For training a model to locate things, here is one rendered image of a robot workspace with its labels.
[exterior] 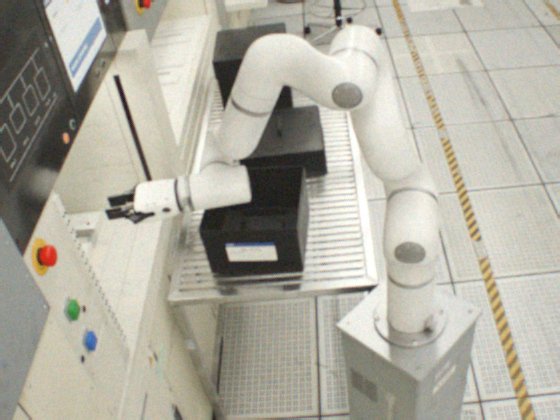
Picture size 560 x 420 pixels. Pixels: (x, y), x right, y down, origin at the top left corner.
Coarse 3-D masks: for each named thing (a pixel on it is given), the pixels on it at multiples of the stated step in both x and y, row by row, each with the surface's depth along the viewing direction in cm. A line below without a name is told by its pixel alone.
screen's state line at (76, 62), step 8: (96, 24) 142; (88, 32) 136; (96, 32) 142; (88, 40) 136; (80, 48) 131; (88, 48) 136; (80, 56) 131; (72, 64) 126; (80, 64) 131; (72, 72) 126
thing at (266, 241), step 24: (264, 168) 188; (288, 168) 187; (264, 192) 194; (288, 192) 193; (216, 216) 188; (240, 216) 197; (264, 216) 196; (288, 216) 195; (216, 240) 172; (240, 240) 171; (264, 240) 170; (288, 240) 169; (216, 264) 178; (240, 264) 177; (264, 264) 176; (288, 264) 175
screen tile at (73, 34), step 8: (64, 0) 124; (56, 8) 120; (64, 8) 124; (72, 8) 128; (56, 16) 120; (64, 16) 124; (72, 16) 128; (56, 24) 119; (72, 24) 128; (56, 32) 119; (72, 32) 127; (80, 32) 132; (64, 40) 123; (72, 40) 127; (64, 48) 123; (72, 48) 127
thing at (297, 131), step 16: (272, 112) 225; (288, 112) 223; (304, 112) 222; (272, 128) 216; (288, 128) 215; (304, 128) 214; (320, 128) 213; (272, 144) 209; (288, 144) 208; (304, 144) 207; (320, 144) 206; (240, 160) 206; (256, 160) 205; (272, 160) 206; (288, 160) 206; (304, 160) 206; (320, 160) 206
